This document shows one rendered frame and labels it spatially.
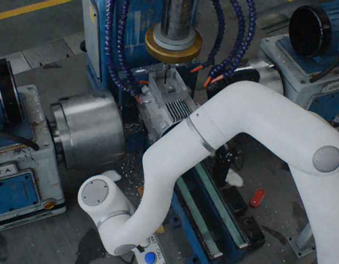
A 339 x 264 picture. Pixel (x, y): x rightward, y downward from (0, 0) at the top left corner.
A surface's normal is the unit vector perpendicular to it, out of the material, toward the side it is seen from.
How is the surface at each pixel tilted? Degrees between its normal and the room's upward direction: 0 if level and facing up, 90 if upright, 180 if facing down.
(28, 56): 0
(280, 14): 0
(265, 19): 1
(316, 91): 89
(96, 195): 20
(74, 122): 25
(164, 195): 62
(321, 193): 38
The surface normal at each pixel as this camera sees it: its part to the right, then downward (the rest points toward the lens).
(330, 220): -0.32, 0.36
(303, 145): -0.57, -0.04
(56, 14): 0.09, -0.64
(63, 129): 0.28, -0.16
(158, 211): 0.74, 0.20
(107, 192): -0.06, -0.49
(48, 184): 0.38, 0.72
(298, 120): -0.41, -0.44
